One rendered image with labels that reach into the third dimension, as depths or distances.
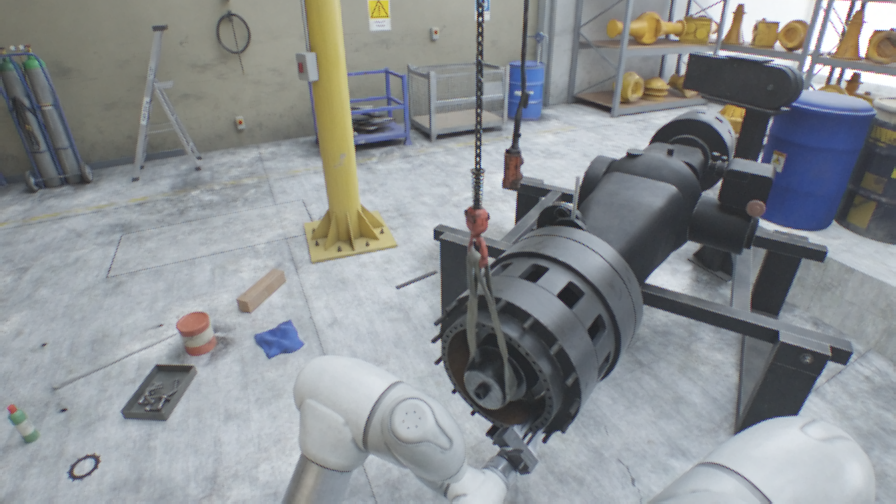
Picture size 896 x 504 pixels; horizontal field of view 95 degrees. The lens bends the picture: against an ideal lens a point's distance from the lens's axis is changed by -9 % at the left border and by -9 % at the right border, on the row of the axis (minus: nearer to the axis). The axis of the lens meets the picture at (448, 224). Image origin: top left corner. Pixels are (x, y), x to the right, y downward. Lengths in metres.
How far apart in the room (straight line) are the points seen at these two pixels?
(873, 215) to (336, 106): 3.84
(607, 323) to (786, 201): 2.50
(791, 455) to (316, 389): 0.67
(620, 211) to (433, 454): 1.54
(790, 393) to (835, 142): 1.83
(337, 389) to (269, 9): 6.26
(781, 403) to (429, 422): 1.99
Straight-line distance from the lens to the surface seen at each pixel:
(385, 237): 3.86
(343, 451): 0.84
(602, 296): 1.48
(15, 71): 6.72
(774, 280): 3.37
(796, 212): 3.82
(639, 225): 2.04
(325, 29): 3.40
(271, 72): 6.87
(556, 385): 1.35
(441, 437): 0.75
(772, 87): 3.44
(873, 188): 4.02
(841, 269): 3.63
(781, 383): 2.44
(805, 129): 3.67
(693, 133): 3.54
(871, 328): 3.69
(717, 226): 2.50
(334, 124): 3.51
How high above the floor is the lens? 1.89
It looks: 28 degrees down
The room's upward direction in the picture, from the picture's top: 1 degrees counter-clockwise
